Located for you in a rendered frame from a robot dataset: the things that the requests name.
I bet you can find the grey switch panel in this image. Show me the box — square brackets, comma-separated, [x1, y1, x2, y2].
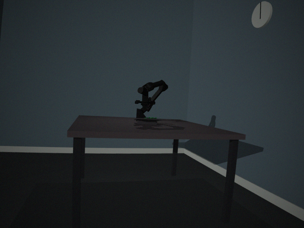
[134, 117, 162, 125]

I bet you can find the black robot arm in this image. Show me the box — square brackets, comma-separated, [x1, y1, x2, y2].
[138, 80, 168, 113]

